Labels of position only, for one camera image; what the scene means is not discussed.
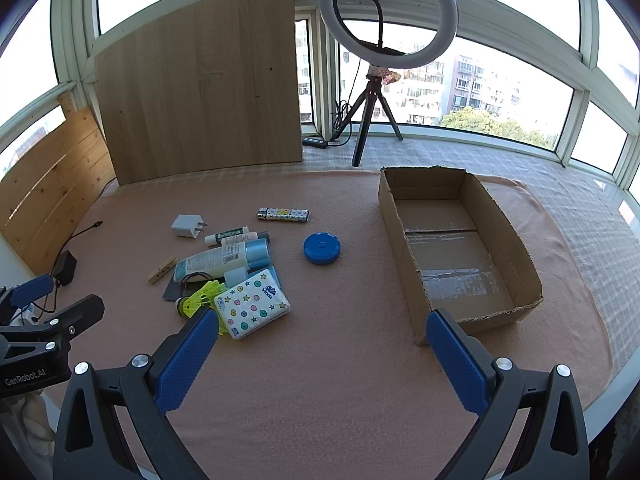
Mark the wooden clothespin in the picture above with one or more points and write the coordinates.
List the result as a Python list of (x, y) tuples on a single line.
[(162, 270)]

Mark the green lip balm tube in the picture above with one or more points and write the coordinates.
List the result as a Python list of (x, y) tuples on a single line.
[(225, 235)]

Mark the yellow plastic shuttlecock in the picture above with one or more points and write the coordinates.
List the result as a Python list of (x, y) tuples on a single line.
[(202, 299)]

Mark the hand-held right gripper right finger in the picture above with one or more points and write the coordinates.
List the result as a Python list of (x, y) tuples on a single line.
[(457, 360)]

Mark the large blue-capped lotion tube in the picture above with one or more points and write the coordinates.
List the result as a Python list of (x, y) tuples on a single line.
[(215, 260)]

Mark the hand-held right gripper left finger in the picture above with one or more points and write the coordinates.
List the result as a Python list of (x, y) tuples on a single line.
[(187, 355)]

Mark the white window frame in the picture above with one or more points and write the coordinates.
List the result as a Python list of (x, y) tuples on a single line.
[(500, 27)]

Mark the white charger plug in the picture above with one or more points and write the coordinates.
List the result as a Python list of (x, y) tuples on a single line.
[(186, 226)]

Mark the patterned tissue packet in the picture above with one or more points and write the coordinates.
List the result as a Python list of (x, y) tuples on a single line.
[(252, 305)]

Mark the black power strip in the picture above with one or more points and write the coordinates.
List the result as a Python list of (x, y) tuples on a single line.
[(315, 142)]

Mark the black gooseneck phone holder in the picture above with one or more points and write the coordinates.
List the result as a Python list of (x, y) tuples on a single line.
[(381, 20)]

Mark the black power adapter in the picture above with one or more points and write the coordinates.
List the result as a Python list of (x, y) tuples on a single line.
[(65, 267)]

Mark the patterned lighter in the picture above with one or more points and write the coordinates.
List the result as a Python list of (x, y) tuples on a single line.
[(285, 214)]

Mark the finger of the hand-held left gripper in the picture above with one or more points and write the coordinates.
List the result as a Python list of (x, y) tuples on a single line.
[(30, 291), (80, 312)]

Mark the person's left hand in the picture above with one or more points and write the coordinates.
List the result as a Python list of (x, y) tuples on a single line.
[(30, 420)]

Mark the brown cardboard box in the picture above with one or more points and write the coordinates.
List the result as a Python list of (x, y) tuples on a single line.
[(450, 260)]

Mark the white checked cloth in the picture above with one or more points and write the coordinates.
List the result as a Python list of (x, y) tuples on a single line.
[(575, 220)]

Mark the light wooden board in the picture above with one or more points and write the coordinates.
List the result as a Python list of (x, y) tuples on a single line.
[(200, 85)]

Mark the dark grey card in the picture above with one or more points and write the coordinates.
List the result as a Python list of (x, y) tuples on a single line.
[(171, 291)]

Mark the blue round lid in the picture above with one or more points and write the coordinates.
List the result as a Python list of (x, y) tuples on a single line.
[(321, 248)]

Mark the small white grey-capped tube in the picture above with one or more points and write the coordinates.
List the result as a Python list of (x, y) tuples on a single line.
[(250, 238)]

